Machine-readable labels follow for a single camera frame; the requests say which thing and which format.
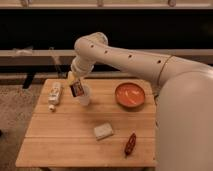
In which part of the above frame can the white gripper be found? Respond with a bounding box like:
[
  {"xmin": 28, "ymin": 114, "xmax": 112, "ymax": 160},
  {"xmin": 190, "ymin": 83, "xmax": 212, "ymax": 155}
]
[{"xmin": 67, "ymin": 57, "xmax": 94, "ymax": 86}]

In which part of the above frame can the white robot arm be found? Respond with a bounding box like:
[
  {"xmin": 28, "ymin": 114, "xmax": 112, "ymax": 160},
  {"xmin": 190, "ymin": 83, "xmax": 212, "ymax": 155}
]
[{"xmin": 71, "ymin": 32, "xmax": 213, "ymax": 171}]

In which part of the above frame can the white tube bottle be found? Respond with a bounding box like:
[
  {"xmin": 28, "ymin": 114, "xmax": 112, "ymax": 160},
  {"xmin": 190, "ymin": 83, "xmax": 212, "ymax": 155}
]
[{"xmin": 48, "ymin": 82, "xmax": 63, "ymax": 111}]

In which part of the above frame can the wooden table board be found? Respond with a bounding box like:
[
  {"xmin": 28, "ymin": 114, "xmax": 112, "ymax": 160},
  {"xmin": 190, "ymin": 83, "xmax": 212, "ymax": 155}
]
[{"xmin": 16, "ymin": 79, "xmax": 156, "ymax": 168}]

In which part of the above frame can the white sponge block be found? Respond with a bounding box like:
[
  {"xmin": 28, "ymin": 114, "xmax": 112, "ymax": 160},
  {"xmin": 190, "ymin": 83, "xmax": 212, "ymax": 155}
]
[{"xmin": 94, "ymin": 123, "xmax": 114, "ymax": 140}]

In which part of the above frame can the orange bowl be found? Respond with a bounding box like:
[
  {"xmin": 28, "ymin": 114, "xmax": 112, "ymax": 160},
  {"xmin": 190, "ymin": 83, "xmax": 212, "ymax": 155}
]
[{"xmin": 115, "ymin": 82, "xmax": 145, "ymax": 108}]

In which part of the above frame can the grey metal rail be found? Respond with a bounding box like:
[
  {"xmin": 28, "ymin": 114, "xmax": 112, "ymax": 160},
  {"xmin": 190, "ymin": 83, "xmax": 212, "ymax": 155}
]
[{"xmin": 0, "ymin": 49, "xmax": 213, "ymax": 66}]

